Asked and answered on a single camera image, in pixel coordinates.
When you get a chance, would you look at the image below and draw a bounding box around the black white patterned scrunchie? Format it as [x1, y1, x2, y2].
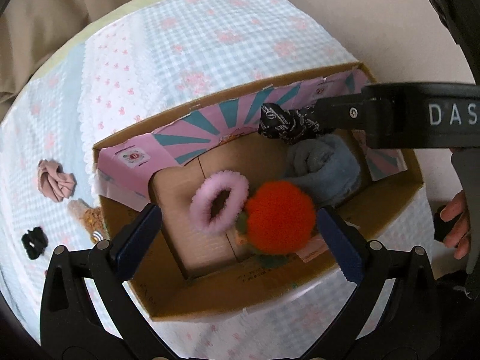
[258, 103, 329, 145]

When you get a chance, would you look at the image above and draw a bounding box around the orange fluffy pompom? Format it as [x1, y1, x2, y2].
[234, 180, 317, 257]

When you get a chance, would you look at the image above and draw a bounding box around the pink patterned cloth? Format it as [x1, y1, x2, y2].
[37, 159, 77, 203]

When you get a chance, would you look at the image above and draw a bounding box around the person's right hand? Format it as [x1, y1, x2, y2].
[440, 190, 470, 260]

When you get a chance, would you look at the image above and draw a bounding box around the grey blue rolled towel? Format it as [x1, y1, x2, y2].
[285, 134, 362, 206]

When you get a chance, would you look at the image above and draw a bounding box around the cardboard box pink lining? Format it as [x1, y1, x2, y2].
[91, 61, 426, 323]

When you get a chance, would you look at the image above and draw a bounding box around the light blue patterned blanket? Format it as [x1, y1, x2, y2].
[0, 0, 438, 360]

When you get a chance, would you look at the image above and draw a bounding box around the pink fluffy scrunchie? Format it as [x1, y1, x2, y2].
[189, 170, 249, 236]

